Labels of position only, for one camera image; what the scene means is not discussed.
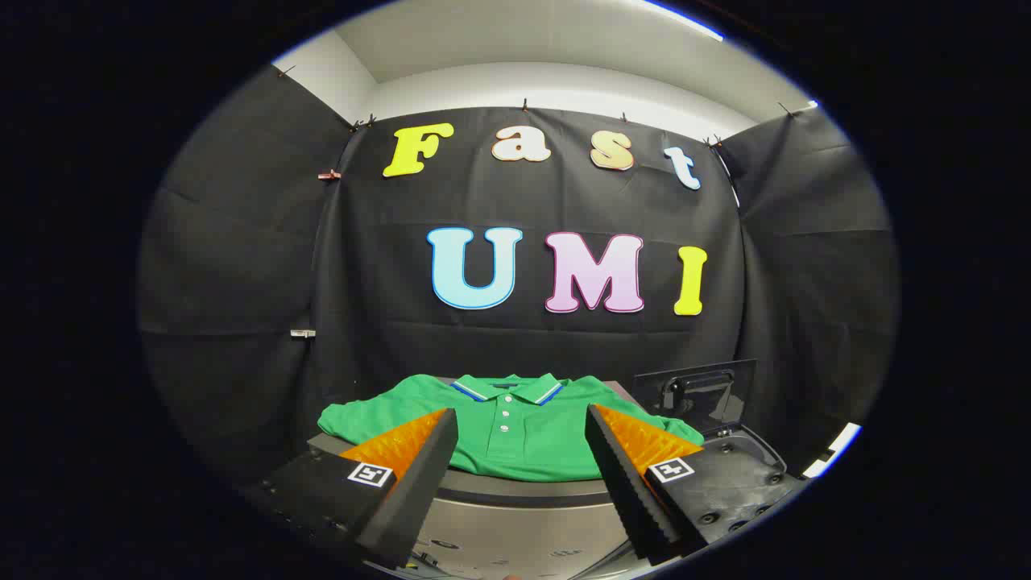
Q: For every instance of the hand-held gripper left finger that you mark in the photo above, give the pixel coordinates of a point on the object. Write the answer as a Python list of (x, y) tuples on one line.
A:
[(407, 499)]

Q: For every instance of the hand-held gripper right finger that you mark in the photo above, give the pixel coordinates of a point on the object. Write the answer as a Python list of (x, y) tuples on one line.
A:
[(628, 491)]

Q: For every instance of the dark glass washing machine lid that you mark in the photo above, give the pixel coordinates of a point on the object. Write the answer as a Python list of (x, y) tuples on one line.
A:
[(697, 395)]

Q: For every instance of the green polo shirt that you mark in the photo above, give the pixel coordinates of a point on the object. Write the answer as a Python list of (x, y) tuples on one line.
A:
[(515, 447)]

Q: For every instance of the black backdrop cloth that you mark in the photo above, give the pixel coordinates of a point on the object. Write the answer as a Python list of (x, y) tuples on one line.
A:
[(564, 354)]

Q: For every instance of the copper backdrop clip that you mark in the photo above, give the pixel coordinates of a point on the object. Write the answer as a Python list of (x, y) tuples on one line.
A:
[(329, 174)]

